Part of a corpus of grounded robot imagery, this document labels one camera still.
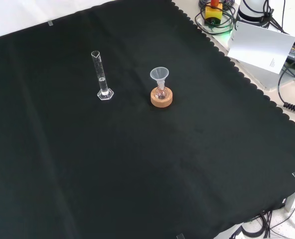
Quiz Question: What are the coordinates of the clear plastic funnel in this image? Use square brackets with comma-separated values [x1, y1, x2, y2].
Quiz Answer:
[149, 66, 170, 88]

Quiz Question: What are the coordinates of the clear glass graduated cylinder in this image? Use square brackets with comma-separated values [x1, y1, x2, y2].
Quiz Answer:
[91, 50, 115, 101]

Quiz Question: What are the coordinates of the black floor cable bundle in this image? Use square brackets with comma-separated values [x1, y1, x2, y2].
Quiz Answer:
[229, 209, 295, 239]

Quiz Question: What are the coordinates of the white card board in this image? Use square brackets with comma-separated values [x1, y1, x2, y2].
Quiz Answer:
[227, 20, 295, 75]

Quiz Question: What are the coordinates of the yellow stop button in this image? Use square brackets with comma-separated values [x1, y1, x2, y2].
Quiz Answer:
[204, 0, 224, 26]

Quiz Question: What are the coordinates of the black coiled cable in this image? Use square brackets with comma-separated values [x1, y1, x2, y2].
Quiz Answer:
[278, 62, 295, 115]

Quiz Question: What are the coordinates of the black bench cloth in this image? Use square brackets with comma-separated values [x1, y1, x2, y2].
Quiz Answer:
[0, 0, 295, 239]

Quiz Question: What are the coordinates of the small round-bottom glass flask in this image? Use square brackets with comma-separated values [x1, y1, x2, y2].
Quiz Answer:
[155, 83, 168, 99]

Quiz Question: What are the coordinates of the cork ring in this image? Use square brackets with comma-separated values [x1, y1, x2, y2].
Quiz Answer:
[150, 87, 174, 108]

